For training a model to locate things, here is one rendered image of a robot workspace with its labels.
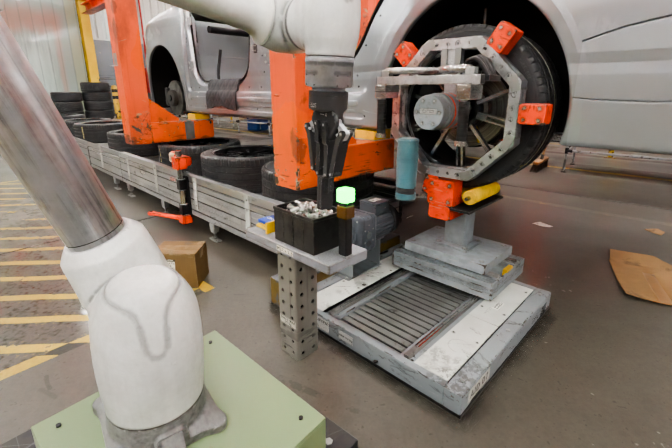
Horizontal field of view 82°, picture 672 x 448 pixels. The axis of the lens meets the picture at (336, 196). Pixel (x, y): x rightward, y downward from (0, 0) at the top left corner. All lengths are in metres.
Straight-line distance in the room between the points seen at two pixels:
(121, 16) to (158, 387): 2.91
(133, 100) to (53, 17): 11.11
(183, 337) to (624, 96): 1.40
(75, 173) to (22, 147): 0.08
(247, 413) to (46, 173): 0.53
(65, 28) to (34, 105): 13.64
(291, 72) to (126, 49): 1.92
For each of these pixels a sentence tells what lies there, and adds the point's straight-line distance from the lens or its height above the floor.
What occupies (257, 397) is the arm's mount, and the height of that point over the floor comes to 0.38.
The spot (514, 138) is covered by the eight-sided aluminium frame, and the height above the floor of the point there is 0.76.
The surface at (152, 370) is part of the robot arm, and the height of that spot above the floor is 0.54.
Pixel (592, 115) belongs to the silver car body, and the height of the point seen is 0.85.
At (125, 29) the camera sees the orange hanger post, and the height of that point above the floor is 1.34.
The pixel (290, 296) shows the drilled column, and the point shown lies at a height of 0.25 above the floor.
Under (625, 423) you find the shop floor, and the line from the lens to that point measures 1.54.
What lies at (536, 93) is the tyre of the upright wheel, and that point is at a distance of 1.58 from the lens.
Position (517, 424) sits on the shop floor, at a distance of 1.39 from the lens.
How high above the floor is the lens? 0.94
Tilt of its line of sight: 16 degrees down
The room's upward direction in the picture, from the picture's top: straight up
